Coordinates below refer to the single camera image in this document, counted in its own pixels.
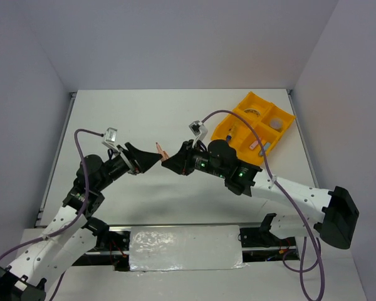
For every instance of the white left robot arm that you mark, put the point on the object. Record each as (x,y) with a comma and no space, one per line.
(74,230)

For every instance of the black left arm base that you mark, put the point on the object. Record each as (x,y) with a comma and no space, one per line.
(110,249)

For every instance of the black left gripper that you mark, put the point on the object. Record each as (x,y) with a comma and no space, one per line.
(143,160)

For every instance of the silver foil sheet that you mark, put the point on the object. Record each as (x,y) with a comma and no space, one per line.
(184,248)

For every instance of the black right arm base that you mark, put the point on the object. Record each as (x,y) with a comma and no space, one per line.
(259,244)

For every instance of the blue highlighter pen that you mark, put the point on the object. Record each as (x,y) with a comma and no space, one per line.
(264,149)

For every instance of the yellow compartment bin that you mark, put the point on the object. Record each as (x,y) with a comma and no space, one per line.
(253,128)

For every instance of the pink highlighter pen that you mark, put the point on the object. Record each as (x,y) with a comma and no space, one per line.
(255,143)

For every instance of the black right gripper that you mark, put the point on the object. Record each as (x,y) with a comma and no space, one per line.
(177,162)

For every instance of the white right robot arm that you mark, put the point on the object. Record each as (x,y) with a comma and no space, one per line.
(332,214)

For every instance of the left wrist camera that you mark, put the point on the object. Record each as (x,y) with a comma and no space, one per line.
(109,138)

